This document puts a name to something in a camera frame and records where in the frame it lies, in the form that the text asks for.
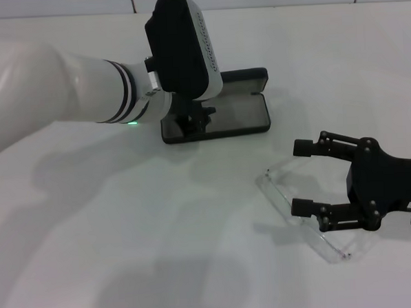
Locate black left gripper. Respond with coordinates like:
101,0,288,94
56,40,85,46
169,91,218,136

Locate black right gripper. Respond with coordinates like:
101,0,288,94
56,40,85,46
286,125,411,235

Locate clear white glasses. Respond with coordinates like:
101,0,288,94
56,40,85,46
253,155,370,269

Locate black glasses case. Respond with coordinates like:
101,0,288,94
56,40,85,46
157,67,273,146

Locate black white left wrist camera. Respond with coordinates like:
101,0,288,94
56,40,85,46
143,0,224,103

